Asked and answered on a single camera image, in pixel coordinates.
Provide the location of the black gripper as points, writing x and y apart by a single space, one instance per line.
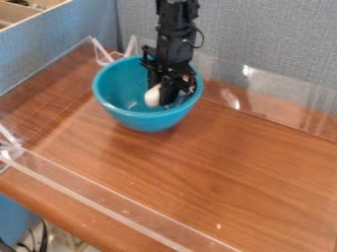
167 64

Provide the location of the white brown toy mushroom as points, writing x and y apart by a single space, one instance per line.
152 95

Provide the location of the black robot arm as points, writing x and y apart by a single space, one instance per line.
175 17

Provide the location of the blue plastic bowl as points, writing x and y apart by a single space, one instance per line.
119 87

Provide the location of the clear acrylic barrier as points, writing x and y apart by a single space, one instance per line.
238 180

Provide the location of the wooden shelf box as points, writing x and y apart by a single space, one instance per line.
14 11

